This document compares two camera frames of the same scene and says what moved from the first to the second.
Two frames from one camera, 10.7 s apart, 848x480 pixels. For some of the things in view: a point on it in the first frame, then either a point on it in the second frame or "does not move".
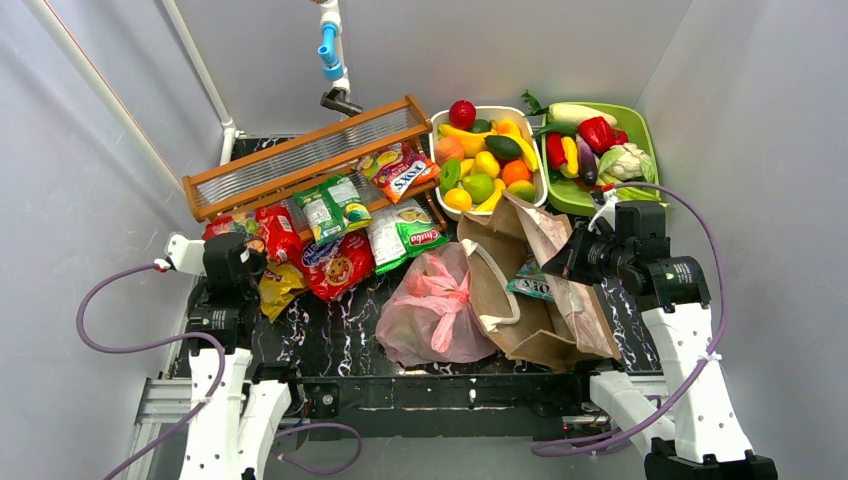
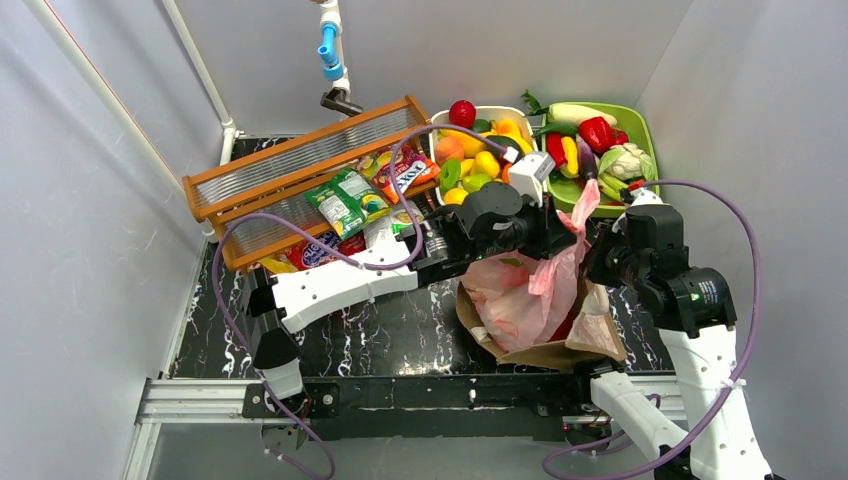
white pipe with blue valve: [331, 54] does not move
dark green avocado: [503, 146] does not move
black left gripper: [250, 258] -> [553, 229]
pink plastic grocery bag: [429, 316] -> [522, 300]
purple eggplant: [587, 162] does not move
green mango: [480, 186] does not move
